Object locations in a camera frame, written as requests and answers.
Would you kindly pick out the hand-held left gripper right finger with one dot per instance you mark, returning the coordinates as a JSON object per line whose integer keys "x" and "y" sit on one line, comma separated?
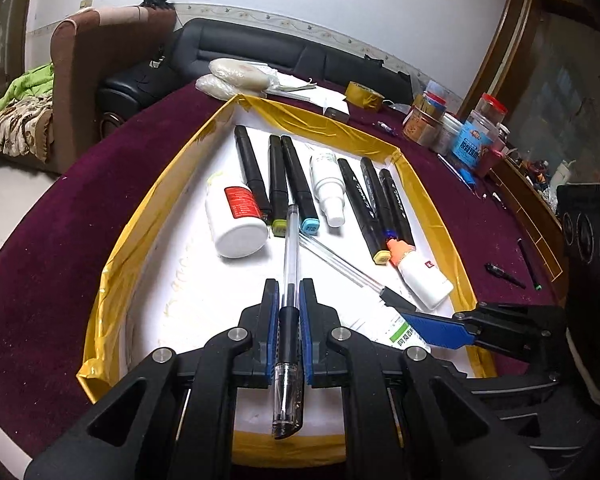
{"x": 307, "y": 330}

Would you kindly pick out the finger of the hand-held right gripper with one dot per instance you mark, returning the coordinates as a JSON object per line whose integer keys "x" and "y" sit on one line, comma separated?
{"x": 430, "y": 329}

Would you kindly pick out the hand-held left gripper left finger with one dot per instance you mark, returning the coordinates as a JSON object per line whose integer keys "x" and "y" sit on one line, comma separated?
{"x": 271, "y": 330}

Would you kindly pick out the clear gel pen black grip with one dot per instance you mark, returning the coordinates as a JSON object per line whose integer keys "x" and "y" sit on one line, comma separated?
{"x": 287, "y": 340}

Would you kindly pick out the white green paper box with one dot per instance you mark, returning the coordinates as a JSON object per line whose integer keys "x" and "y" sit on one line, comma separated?
{"x": 395, "y": 332}

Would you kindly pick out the white glue bottle orange cap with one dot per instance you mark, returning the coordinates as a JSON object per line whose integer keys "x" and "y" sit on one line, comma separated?
{"x": 422, "y": 275}

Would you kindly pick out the clear gel pen black cap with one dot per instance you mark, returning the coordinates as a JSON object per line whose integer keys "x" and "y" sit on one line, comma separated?
{"x": 345, "y": 267}

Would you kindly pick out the white bottle with red label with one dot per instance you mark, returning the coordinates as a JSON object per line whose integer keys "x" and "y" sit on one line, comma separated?
{"x": 237, "y": 232}

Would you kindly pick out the white tray with yellow edge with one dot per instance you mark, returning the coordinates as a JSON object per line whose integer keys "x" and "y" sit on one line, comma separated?
{"x": 180, "y": 270}

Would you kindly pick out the black marker yellow cap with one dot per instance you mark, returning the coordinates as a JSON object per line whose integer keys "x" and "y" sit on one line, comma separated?
{"x": 357, "y": 200}

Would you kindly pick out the black marker green cap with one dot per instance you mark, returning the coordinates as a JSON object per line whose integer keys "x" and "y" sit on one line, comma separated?
{"x": 277, "y": 180}

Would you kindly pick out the black marker blue cap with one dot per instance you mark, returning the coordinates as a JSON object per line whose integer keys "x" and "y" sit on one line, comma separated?
{"x": 297, "y": 180}

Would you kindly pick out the white spray bottle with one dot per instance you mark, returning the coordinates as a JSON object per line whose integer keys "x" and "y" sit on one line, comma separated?
{"x": 325, "y": 180}

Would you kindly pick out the short black pen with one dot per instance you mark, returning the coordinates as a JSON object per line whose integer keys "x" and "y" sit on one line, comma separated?
{"x": 500, "y": 272}

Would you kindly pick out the thin black pen green end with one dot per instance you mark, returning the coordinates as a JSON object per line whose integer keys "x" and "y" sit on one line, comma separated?
{"x": 527, "y": 262}

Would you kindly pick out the metal nail clipper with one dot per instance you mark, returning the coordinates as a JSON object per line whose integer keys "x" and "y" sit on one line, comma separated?
{"x": 497, "y": 199}

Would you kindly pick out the blue battery pack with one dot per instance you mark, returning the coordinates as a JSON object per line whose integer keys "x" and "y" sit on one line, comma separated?
{"x": 467, "y": 176}

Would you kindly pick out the black speaker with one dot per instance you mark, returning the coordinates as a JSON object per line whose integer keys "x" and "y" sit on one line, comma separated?
{"x": 590, "y": 240}

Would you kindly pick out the pink flask with knitted sleeve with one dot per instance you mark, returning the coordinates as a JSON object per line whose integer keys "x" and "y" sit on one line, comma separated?
{"x": 495, "y": 160}

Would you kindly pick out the large clear jar red lid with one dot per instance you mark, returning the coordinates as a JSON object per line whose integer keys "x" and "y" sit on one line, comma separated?
{"x": 475, "y": 140}

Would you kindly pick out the white plastic jar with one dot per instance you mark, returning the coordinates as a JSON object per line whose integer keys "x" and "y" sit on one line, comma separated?
{"x": 450, "y": 135}

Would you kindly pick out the amber plastic jar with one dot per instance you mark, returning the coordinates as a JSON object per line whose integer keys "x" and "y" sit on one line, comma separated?
{"x": 420, "y": 127}

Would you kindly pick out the small black box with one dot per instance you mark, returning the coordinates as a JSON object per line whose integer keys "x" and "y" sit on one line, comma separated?
{"x": 336, "y": 114}

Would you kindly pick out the maroon tablecloth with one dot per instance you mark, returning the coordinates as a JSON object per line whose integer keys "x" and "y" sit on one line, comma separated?
{"x": 55, "y": 260}

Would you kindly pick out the white papers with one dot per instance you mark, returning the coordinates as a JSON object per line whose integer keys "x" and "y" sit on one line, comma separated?
{"x": 310, "y": 97}

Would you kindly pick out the small jar red blue lid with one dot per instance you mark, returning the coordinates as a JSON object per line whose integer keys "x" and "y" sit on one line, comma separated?
{"x": 435, "y": 94}

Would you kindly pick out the yellow tape roll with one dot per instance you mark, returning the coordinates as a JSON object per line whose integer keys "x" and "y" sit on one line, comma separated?
{"x": 362, "y": 94}

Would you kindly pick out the white plastic bag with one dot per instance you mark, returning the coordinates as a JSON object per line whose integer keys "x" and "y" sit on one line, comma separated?
{"x": 215, "y": 86}
{"x": 237, "y": 72}

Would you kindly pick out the wooden glass door cabinet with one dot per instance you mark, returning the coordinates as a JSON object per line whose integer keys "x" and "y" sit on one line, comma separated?
{"x": 555, "y": 85}

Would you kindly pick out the black leather sofa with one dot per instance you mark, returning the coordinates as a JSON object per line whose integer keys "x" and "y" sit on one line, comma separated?
{"x": 240, "y": 45}

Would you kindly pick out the brown armchair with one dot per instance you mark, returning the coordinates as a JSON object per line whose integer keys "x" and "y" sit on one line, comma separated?
{"x": 80, "y": 85}

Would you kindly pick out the brown patterned blanket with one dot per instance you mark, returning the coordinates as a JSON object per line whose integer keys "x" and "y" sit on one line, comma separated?
{"x": 15, "y": 130}

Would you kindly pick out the green blanket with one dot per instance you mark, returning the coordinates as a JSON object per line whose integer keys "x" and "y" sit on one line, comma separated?
{"x": 25, "y": 85}

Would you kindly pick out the wall outlet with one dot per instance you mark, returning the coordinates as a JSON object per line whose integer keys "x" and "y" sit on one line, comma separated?
{"x": 85, "y": 3}

